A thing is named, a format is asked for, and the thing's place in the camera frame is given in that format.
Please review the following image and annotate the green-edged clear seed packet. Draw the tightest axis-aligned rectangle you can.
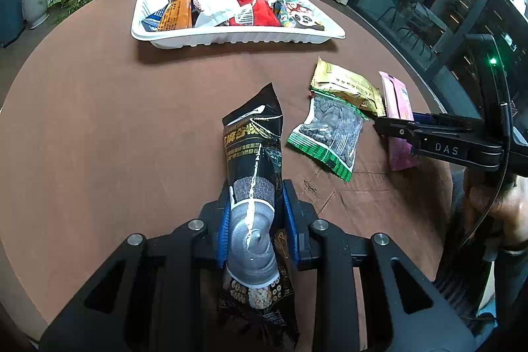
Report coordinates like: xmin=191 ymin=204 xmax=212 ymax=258
xmin=287 ymin=90 xmax=370 ymax=183

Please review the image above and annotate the person's right hand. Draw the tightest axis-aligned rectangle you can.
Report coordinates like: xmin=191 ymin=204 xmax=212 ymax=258
xmin=464 ymin=173 xmax=528 ymax=249

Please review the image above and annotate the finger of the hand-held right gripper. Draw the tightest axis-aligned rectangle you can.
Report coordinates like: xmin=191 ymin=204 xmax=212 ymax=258
xmin=410 ymin=113 xmax=483 ymax=130
xmin=373 ymin=116 xmax=432 ymax=150

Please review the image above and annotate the gold snack packet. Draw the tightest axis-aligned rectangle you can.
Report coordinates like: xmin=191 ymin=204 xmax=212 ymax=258
xmin=310 ymin=57 xmax=385 ymax=117

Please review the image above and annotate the blue-grey plant pot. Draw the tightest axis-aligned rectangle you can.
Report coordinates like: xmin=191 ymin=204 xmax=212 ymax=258
xmin=0 ymin=0 xmax=25 ymax=48

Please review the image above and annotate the pink snack packet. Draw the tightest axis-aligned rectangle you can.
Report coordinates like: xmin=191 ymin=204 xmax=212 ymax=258
xmin=379 ymin=71 xmax=421 ymax=171

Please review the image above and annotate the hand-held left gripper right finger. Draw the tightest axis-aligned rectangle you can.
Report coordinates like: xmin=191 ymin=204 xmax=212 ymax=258
xmin=281 ymin=179 xmax=477 ymax=352

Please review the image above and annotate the blue snack packet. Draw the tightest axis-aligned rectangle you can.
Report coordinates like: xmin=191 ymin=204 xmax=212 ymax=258
xmin=141 ymin=2 xmax=171 ymax=32

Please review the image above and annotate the white plastic tray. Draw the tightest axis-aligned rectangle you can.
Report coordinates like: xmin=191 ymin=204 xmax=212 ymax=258
xmin=131 ymin=0 xmax=346 ymax=48

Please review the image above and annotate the black sesame snack packet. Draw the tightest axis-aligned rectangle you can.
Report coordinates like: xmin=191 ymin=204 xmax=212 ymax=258
xmin=216 ymin=83 xmax=301 ymax=348

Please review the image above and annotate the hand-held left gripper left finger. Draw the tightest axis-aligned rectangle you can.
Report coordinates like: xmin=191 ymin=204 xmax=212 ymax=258
xmin=39 ymin=181 xmax=235 ymax=352

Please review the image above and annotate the panda print snack packet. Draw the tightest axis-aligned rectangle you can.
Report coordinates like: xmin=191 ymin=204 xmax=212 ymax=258
xmin=272 ymin=0 xmax=326 ymax=32

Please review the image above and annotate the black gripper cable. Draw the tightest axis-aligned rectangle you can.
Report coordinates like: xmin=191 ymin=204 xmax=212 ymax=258
xmin=454 ymin=101 xmax=512 ymax=254

